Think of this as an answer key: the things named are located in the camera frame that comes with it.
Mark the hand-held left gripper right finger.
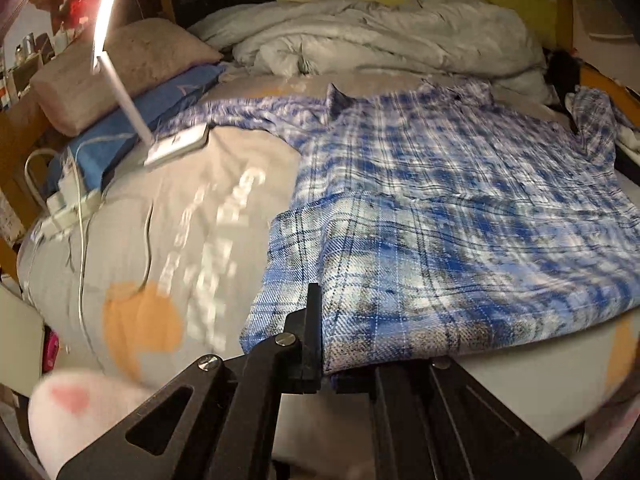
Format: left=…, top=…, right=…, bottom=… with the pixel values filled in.
left=334, top=355, right=584, bottom=480

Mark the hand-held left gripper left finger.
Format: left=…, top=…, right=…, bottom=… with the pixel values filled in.
left=56, top=282, right=324, bottom=480

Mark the blue plaid flannel shirt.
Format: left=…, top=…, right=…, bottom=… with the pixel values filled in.
left=165, top=79, right=637, bottom=377

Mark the grey printed bed sheet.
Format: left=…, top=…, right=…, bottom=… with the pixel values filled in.
left=17, top=67, right=640, bottom=443

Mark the white pink plush toy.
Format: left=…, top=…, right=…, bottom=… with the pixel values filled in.
left=27, top=369, right=162, bottom=480

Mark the white LED desk lamp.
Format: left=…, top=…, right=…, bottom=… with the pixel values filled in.
left=89, top=0, right=212, bottom=169

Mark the pink object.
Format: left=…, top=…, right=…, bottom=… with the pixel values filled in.
left=43, top=326, right=62, bottom=377

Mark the blue pillow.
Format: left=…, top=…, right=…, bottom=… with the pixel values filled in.
left=47, top=62, right=227, bottom=196

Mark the light grey crumpled duvet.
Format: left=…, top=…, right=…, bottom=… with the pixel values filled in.
left=192, top=0, right=557, bottom=107

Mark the beige pillow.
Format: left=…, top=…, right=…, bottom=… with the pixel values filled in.
left=30, top=17, right=224, bottom=137

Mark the shelf clutter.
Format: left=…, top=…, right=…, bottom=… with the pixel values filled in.
left=0, top=0, right=103, bottom=113

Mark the white power strip with cables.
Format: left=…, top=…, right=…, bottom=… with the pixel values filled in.
left=24, top=149, right=157, bottom=356

